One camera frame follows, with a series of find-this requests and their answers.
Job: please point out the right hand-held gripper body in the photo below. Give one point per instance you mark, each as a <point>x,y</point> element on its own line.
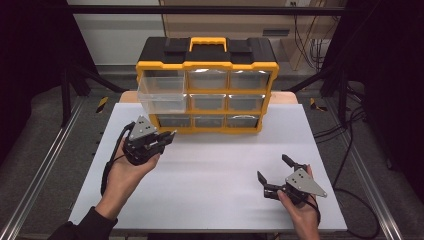
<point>301,185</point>

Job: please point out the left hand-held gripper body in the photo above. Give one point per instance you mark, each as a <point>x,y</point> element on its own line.
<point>141,143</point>

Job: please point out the clear plastic drawer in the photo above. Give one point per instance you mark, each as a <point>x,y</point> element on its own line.
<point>163,100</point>

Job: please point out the yellow black organizer box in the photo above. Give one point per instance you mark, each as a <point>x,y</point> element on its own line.
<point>206,53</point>

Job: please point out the person's right hand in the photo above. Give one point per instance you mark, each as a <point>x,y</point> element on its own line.
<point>303,216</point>

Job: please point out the person's left hand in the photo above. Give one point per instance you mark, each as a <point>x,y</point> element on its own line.
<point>128,176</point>

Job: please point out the wooden table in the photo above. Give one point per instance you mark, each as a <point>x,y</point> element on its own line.
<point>128,97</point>

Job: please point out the left yellow clamp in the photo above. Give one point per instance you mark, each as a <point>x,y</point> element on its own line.
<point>102,104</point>

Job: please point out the yellow clamp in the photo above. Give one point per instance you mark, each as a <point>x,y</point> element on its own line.
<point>314,104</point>
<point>102,104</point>

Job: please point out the set of clear drawers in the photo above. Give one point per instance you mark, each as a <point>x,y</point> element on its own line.
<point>213,102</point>

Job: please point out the right yellow clamp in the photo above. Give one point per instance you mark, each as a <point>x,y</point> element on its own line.
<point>314,104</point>

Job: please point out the black metal stand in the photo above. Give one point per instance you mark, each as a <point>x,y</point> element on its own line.
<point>66,96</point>
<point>342,96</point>

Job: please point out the black horizontal bar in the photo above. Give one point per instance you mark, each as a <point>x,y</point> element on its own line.
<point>133,9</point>

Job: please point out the wooden cabinet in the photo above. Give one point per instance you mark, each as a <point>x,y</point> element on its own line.
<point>250,23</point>

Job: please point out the black curtain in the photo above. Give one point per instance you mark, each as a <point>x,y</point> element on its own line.
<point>30,50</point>
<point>393,66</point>

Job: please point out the aluminium floor rail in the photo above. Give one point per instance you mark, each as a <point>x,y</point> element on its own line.
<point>36,186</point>
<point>373,190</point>

